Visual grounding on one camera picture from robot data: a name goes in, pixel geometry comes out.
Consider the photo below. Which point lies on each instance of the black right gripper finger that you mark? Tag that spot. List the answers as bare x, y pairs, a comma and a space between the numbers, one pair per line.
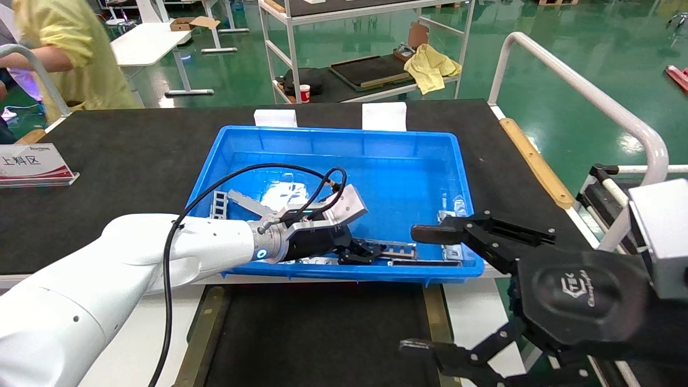
484, 232
462, 365

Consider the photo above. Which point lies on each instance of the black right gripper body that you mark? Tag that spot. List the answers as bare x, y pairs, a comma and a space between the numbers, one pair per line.
586, 301

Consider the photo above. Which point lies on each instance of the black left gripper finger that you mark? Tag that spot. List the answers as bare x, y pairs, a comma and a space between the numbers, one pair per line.
357, 259
368, 248

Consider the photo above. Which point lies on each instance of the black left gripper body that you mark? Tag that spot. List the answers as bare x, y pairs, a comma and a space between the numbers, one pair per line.
317, 244

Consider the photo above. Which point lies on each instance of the grey slotted metal bracket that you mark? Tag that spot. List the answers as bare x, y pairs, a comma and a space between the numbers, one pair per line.
400, 250

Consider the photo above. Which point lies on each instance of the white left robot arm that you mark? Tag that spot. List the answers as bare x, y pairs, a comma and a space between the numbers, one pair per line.
80, 301

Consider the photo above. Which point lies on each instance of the white ribbed metal part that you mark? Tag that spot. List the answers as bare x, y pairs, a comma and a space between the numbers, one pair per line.
460, 207
452, 251

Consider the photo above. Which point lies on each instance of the black conveyor container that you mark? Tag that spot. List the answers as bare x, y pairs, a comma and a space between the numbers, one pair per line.
322, 333

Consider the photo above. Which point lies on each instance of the long thin white metal strip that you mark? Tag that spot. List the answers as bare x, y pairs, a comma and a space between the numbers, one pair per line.
317, 261

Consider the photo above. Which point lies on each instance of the blue plastic bin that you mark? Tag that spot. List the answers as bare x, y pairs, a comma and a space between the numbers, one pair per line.
398, 172

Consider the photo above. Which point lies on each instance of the plain grey metal bar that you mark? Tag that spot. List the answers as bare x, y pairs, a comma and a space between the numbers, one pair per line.
244, 200

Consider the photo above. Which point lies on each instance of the long wooden edge strip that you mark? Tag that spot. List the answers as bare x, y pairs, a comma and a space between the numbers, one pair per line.
537, 161

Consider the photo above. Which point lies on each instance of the large white foam block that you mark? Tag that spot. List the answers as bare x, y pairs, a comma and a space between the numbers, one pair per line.
384, 116

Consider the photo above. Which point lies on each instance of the small white foam block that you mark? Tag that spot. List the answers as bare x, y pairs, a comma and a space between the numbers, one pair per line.
275, 118

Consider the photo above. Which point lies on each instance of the red paper cup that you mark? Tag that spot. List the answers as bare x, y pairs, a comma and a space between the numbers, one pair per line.
305, 93

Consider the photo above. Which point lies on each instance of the black bag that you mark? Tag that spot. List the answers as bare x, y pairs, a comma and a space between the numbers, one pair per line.
302, 80

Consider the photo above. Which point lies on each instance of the yellow cloth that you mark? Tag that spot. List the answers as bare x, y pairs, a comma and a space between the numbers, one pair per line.
430, 67

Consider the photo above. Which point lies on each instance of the black flat tray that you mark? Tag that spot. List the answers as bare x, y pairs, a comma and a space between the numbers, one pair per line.
371, 71

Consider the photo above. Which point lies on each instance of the white metal shelf rack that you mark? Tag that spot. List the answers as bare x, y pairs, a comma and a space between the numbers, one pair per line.
290, 48

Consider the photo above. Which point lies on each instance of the small cardboard piece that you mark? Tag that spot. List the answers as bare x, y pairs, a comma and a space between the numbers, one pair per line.
417, 35

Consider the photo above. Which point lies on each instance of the red floor object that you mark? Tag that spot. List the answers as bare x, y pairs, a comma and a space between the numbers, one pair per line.
678, 78

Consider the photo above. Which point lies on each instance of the open cardboard box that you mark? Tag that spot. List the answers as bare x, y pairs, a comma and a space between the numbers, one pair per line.
185, 23

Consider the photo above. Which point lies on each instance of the white table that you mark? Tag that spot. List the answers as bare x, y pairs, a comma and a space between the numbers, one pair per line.
150, 45

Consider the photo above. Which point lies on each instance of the red and white sign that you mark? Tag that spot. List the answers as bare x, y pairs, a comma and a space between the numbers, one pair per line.
32, 164

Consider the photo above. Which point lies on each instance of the short wooden edge strip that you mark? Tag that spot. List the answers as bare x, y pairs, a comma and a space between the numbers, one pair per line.
32, 136

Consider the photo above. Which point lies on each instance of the person in yellow coat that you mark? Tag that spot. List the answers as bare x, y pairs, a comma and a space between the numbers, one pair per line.
75, 37

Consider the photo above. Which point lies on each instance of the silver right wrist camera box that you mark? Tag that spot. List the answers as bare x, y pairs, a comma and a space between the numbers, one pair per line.
664, 236

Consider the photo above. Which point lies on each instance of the black machine frame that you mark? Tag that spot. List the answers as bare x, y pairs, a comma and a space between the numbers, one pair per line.
602, 199

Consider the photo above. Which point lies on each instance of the grey ladder-shaped metal bracket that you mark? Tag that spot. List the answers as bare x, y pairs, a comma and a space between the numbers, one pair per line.
219, 204

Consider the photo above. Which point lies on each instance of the white tube guard rail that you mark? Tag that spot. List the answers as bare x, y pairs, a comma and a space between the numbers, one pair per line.
564, 75

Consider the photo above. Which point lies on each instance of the white table leg frame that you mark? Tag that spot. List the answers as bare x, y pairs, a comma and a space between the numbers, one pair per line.
220, 43

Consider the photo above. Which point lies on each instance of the grey tube guard rail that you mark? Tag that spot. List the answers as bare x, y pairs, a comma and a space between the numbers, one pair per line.
40, 70

